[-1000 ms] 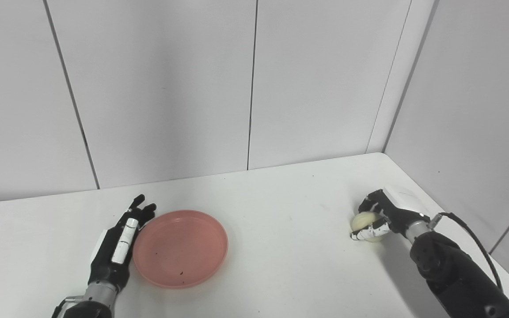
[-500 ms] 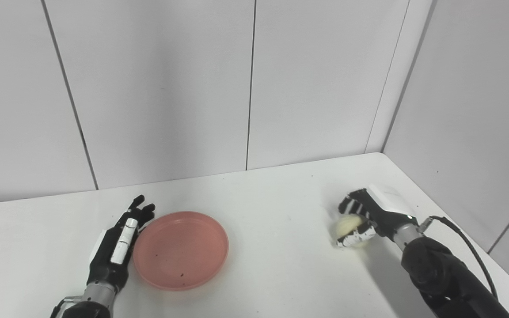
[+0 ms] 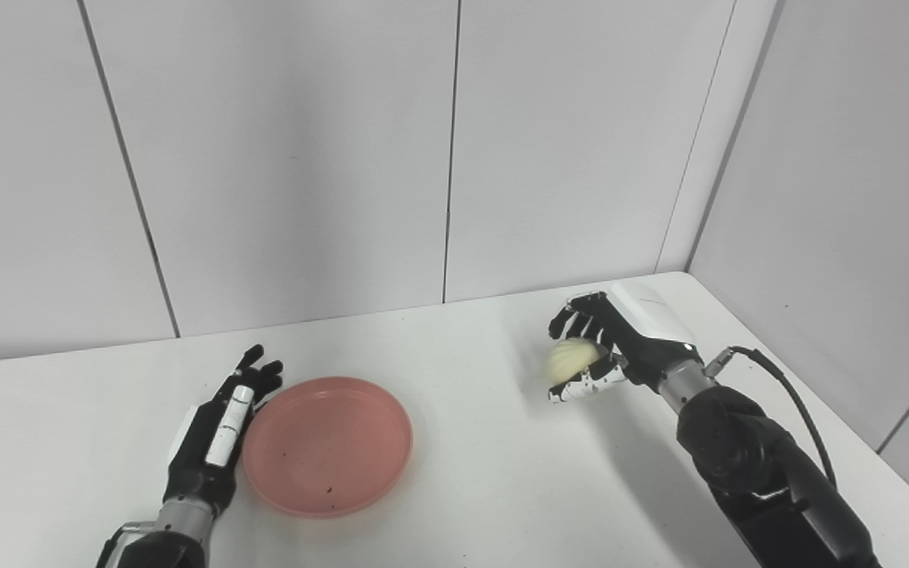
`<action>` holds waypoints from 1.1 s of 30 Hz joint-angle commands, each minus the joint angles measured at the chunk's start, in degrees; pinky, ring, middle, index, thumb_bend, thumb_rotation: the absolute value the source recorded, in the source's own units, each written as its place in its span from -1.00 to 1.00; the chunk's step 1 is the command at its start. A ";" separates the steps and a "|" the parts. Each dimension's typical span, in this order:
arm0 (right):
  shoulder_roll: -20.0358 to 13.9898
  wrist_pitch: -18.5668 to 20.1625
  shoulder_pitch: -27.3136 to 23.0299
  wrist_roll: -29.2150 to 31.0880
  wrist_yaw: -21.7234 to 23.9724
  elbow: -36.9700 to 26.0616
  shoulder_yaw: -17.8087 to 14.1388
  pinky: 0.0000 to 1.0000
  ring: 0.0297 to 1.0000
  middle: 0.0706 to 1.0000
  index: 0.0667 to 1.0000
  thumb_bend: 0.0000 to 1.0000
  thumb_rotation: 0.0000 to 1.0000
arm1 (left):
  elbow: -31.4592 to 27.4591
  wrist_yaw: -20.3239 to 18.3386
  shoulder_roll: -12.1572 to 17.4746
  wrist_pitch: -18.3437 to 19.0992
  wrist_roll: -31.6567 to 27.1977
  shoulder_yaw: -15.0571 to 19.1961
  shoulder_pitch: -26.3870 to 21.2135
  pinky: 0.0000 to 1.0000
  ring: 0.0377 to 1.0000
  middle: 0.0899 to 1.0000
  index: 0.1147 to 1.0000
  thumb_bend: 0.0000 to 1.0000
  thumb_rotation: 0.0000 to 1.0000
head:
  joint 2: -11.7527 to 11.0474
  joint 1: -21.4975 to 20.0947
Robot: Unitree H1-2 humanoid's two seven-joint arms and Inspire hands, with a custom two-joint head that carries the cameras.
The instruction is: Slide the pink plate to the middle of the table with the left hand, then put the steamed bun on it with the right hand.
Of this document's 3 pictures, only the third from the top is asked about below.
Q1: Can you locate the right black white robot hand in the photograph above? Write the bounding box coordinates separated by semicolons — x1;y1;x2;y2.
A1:
547;282;705;405

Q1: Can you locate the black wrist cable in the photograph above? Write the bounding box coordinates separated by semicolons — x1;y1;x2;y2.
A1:
95;522;148;568
702;346;839;491

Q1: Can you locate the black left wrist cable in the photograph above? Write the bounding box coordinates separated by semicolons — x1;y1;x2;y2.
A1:
95;522;148;568

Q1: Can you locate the cream steamed bun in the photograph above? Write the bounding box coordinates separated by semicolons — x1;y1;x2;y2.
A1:
547;338;607;387

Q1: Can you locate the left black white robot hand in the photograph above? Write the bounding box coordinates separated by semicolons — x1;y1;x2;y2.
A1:
163;344;284;518

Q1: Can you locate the pink round plate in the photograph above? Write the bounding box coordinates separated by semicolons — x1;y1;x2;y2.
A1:
241;377;413;518

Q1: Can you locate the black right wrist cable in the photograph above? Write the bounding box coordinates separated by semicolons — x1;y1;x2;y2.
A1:
702;346;839;491

